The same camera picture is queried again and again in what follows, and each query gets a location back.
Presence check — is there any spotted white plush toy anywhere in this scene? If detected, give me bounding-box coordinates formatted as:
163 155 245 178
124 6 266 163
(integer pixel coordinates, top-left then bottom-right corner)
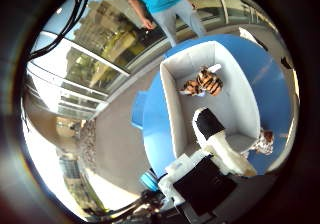
241 127 275 158

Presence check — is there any black cable bundle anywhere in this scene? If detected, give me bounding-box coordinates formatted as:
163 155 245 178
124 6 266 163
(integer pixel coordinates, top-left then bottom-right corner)
28 0 91 62

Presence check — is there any tiger striped plush toy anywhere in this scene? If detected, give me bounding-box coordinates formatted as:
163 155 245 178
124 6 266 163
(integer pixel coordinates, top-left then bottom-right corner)
178 63 224 97

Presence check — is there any white plush dog toy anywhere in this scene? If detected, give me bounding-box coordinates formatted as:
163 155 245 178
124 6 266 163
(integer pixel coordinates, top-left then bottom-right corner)
239 26 269 52

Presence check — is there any white fabric container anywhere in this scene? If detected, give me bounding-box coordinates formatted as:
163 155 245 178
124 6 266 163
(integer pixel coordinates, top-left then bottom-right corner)
159 40 262 159

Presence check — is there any blue cable sleeve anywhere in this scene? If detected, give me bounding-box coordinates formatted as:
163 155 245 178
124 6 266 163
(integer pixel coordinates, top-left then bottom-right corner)
139 170 162 192

